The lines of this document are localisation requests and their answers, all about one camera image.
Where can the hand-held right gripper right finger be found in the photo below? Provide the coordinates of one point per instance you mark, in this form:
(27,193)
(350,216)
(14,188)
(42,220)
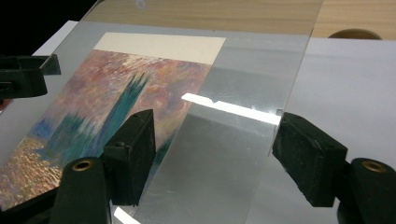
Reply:
(311,161)

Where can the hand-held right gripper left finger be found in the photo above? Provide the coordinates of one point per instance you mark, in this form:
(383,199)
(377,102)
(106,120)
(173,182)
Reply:
(130,161)

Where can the colourful painting print card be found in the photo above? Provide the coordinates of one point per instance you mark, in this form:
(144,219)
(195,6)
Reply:
(93,93)

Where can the clear acrylic frame plate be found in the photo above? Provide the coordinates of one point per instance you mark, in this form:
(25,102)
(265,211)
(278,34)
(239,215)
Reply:
(218,161)

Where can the round brown object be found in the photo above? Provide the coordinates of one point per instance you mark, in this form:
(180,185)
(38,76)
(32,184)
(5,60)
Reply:
(355,34)

